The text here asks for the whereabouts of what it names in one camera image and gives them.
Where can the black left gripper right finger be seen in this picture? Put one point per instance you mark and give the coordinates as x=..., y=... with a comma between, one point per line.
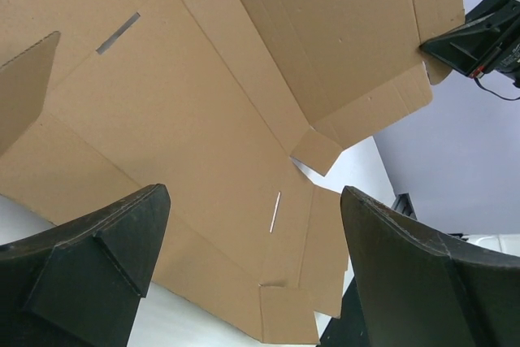
x=421, y=287

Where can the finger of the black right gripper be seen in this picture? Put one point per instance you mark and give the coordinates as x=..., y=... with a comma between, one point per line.
x=470, y=48

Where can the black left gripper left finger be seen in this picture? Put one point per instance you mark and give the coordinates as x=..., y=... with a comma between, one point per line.
x=80, y=283

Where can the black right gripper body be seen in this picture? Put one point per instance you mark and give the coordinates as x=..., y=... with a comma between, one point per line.
x=506, y=11

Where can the brown cardboard box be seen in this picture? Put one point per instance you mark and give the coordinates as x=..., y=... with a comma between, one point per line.
x=222, y=101

